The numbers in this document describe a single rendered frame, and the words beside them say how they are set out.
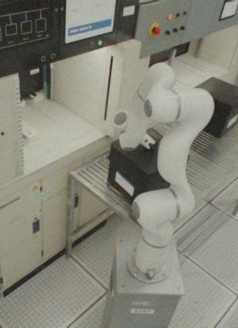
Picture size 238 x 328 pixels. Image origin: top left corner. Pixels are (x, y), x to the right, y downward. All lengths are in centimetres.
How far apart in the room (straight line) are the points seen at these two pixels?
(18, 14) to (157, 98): 61
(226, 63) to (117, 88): 148
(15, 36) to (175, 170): 75
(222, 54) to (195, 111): 209
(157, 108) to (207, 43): 221
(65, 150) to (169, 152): 88
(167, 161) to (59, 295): 141
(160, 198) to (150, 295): 46
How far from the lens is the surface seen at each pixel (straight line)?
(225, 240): 291
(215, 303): 256
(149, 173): 166
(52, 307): 237
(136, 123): 144
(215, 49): 325
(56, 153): 194
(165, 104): 111
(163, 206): 130
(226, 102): 239
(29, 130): 205
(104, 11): 172
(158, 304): 166
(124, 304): 164
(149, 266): 156
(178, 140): 120
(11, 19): 143
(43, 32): 152
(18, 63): 150
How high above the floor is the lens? 207
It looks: 40 degrees down
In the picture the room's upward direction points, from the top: 9 degrees clockwise
